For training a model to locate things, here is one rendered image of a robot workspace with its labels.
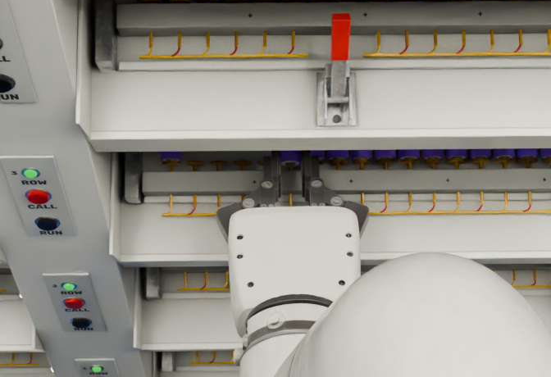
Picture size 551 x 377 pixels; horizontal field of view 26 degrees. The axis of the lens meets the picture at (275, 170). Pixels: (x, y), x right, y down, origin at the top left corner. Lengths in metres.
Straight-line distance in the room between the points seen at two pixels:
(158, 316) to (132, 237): 0.19
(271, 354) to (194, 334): 0.38
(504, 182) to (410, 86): 0.19
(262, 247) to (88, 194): 0.14
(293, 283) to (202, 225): 0.18
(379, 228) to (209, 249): 0.15
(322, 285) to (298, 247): 0.04
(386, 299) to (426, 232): 0.59
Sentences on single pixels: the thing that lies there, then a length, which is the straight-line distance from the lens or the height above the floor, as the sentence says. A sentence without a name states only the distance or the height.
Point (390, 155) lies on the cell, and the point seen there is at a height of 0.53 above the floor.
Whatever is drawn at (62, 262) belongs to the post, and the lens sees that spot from 1.04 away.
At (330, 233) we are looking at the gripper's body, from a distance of 0.91.
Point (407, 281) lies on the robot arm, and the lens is 0.45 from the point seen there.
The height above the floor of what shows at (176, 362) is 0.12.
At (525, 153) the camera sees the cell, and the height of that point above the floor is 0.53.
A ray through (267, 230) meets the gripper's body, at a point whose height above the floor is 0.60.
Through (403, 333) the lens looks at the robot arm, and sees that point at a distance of 0.44.
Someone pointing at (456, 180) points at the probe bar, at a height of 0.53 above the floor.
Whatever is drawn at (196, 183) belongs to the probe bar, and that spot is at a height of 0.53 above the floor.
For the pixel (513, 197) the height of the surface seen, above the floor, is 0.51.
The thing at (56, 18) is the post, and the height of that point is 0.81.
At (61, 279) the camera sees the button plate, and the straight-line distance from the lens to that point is 1.07.
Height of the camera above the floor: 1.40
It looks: 59 degrees down
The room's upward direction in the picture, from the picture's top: straight up
